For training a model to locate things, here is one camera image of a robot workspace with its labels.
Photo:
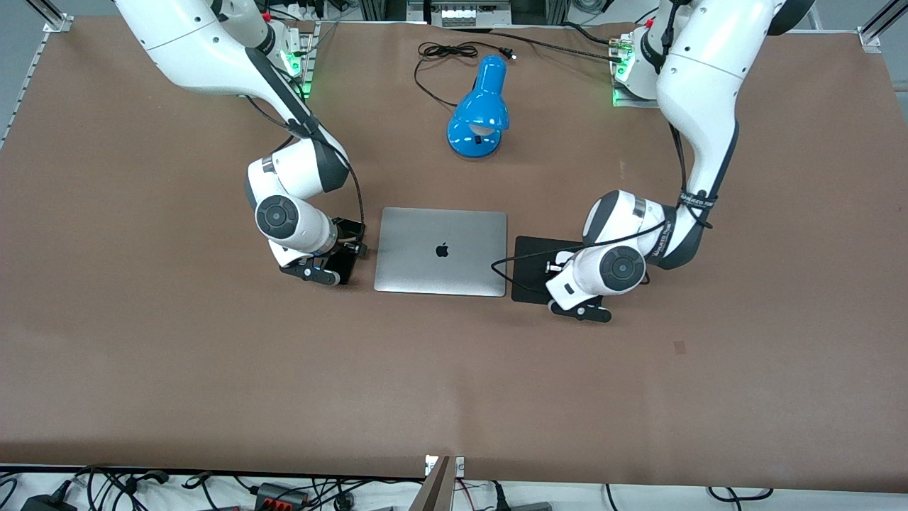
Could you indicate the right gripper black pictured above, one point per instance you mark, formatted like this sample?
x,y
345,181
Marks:
x,y
349,236

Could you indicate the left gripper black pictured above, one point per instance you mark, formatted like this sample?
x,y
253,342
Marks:
x,y
565,260

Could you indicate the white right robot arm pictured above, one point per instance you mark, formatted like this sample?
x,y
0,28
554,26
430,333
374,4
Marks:
x,y
198,50

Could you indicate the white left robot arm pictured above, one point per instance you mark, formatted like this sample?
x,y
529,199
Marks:
x,y
709,71

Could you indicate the black mouse pad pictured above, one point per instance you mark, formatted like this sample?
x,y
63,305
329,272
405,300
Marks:
x,y
528,273

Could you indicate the silver closed laptop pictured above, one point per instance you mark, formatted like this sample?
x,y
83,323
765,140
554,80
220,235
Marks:
x,y
440,266

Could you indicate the blue desk lamp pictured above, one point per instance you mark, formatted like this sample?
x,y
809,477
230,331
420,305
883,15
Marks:
x,y
481,106

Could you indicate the brown table cover sheet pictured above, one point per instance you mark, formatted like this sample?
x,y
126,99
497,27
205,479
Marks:
x,y
213,390

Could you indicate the black power plug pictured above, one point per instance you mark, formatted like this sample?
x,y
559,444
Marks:
x,y
500,497

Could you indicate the white socket power strip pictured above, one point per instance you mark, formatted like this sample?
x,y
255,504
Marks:
x,y
467,15

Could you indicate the grey connector box orange levers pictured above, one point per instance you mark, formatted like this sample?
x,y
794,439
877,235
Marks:
x,y
281,495

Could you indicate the black power adapter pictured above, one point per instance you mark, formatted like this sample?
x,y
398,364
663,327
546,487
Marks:
x,y
46,502

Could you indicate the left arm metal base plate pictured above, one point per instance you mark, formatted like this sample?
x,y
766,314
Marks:
x,y
628,103

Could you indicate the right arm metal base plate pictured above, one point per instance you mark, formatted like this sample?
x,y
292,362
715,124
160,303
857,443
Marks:
x,y
308,71

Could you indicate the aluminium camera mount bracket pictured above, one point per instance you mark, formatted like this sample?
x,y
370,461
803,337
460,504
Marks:
x,y
443,486

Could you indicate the metal table corner bracket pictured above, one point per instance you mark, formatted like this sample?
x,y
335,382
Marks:
x,y
58,23
870,39

